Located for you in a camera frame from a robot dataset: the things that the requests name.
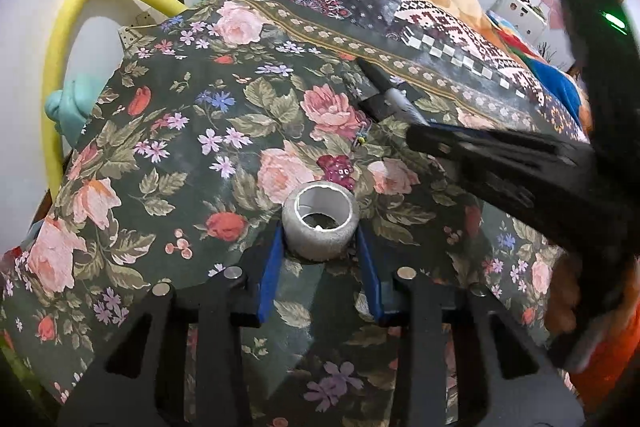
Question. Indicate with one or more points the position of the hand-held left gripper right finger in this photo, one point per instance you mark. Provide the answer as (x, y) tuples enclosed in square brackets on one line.
[(369, 274)]

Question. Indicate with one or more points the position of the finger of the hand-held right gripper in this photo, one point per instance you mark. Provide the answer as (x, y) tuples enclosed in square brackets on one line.
[(490, 172), (500, 139)]

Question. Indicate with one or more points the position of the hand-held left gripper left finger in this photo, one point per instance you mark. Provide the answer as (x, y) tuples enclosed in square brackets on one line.
[(270, 269)]

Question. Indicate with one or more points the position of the grey tape roll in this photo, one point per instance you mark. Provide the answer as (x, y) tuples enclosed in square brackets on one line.
[(302, 243)]

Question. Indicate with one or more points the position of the person's right forearm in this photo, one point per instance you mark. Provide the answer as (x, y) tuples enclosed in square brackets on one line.
[(607, 367)]

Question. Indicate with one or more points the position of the person's right hand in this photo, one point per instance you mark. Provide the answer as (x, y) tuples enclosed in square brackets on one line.
[(565, 297)]

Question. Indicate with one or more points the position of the dark twig decoration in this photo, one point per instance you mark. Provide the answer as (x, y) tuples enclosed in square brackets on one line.
[(547, 54)]

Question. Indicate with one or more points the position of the white appliance box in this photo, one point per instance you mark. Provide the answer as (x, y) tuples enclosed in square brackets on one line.
[(520, 14)]

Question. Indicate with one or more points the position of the floral bedspread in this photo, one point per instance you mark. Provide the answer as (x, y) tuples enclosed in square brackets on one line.
[(175, 147)]

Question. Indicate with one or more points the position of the yellow foam tube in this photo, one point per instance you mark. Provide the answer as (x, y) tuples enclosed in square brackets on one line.
[(65, 47)]

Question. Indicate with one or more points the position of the white wall socket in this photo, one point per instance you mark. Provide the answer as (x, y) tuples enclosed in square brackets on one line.
[(135, 32)]

